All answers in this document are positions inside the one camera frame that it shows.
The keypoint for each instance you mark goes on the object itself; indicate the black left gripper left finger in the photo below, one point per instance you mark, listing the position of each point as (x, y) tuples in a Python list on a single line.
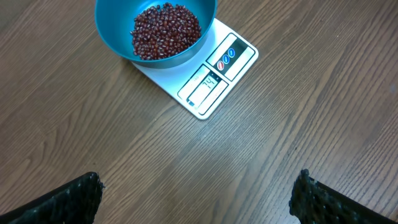
[(75, 202)]

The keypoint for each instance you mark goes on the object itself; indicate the red beans in bowl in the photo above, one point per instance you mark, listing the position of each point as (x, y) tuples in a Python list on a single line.
[(163, 31)]

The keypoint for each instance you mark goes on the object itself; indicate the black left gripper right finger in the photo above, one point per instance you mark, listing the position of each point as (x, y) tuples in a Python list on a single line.
[(314, 202)]

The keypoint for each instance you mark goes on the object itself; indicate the blue metal bowl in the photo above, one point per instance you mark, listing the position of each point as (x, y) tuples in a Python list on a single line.
[(114, 21)]

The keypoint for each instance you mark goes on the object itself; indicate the white digital kitchen scale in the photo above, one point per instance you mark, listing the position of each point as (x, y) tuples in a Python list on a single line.
[(204, 81)]

